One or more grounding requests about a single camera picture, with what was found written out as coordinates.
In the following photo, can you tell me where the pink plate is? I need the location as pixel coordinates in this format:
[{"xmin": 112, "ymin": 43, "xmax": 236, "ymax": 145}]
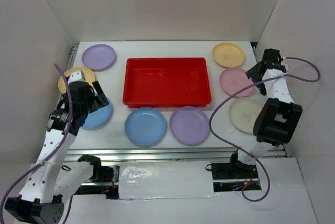
[{"xmin": 219, "ymin": 68, "xmax": 253, "ymax": 95}]

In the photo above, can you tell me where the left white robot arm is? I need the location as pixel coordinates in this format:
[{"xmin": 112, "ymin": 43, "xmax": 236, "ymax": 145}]
[{"xmin": 2, "ymin": 81, "xmax": 109, "ymax": 223}]

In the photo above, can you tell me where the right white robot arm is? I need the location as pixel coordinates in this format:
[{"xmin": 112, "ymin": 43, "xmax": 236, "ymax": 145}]
[{"xmin": 228, "ymin": 49, "xmax": 303, "ymax": 178}]

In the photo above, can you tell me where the red plastic bin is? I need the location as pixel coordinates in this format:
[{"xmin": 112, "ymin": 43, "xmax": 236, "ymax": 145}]
[{"xmin": 122, "ymin": 58, "xmax": 211, "ymax": 108}]

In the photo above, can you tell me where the blue plate left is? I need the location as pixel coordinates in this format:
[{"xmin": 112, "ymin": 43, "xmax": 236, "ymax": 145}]
[{"xmin": 81, "ymin": 98, "xmax": 113, "ymax": 130}]

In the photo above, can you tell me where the blue plate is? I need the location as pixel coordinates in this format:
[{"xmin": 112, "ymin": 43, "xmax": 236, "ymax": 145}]
[
  {"xmin": 125, "ymin": 107, "xmax": 166, "ymax": 147},
  {"xmin": 81, "ymin": 98, "xmax": 113, "ymax": 130}
]

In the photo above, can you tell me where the cream plate right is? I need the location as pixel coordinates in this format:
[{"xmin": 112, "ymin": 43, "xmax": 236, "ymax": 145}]
[{"xmin": 229, "ymin": 97, "xmax": 263, "ymax": 134}]

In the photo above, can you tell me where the purple plate back left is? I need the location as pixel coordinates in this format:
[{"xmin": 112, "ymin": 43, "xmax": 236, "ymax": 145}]
[{"xmin": 81, "ymin": 44, "xmax": 116, "ymax": 71}]

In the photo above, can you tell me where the purple plate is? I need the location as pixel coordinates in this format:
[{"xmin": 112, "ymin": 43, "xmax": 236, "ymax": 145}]
[
  {"xmin": 81, "ymin": 44, "xmax": 116, "ymax": 71},
  {"xmin": 169, "ymin": 106, "xmax": 209, "ymax": 146}
]

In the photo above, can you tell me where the blue plate front centre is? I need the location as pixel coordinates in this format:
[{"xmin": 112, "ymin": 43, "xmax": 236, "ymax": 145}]
[{"xmin": 125, "ymin": 107, "xmax": 166, "ymax": 147}]

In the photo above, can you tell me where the purple plate front centre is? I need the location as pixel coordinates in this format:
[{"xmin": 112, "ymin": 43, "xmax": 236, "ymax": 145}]
[{"xmin": 169, "ymin": 106, "xmax": 209, "ymax": 146}]

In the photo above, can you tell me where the white foil cover panel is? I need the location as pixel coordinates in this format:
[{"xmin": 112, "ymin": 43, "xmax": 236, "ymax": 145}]
[{"xmin": 118, "ymin": 161, "xmax": 215, "ymax": 199}]

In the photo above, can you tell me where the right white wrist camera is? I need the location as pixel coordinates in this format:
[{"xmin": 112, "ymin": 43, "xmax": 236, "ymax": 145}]
[{"xmin": 281, "ymin": 58, "xmax": 291, "ymax": 72}]

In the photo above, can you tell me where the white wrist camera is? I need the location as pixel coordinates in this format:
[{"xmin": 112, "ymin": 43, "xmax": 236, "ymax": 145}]
[
  {"xmin": 68, "ymin": 70, "xmax": 85, "ymax": 84},
  {"xmin": 281, "ymin": 58, "xmax": 291, "ymax": 72}
]

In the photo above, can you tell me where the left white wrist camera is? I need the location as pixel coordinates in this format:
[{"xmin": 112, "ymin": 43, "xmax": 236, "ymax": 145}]
[{"xmin": 68, "ymin": 70, "xmax": 85, "ymax": 84}]

